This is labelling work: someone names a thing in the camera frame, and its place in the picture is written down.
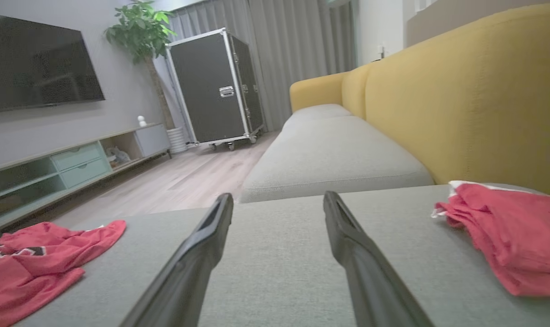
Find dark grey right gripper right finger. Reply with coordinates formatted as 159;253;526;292
323;191;435;327

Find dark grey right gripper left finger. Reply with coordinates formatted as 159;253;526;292
120;193;234;327

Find red shorts with white stripe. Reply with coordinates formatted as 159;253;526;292
431;180;550;297

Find red jersey number 23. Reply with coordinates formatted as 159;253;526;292
0;220;127;327

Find large grey sofa ottoman cushion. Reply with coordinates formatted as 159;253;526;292
12;183;550;327

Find grey sofa seat cushion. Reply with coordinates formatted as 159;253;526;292
239;115;435;204
282;104;354;133

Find white ribbed plant pot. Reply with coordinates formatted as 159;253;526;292
166;127;190;154

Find grey toy in cabinet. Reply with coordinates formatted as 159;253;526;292
105;146;131;167

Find mint and wood tv cabinet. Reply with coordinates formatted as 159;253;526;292
0;122;172;233

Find black flight case on wheels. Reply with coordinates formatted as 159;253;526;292
165;28;265;152

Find yellow and grey sofa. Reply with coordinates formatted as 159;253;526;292
289;3;550;201

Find grey curtain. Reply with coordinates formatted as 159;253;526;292
168;0;360;133

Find green potted tree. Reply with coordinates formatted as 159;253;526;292
104;0;178;131

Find black flat screen television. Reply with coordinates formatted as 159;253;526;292
0;12;106;114

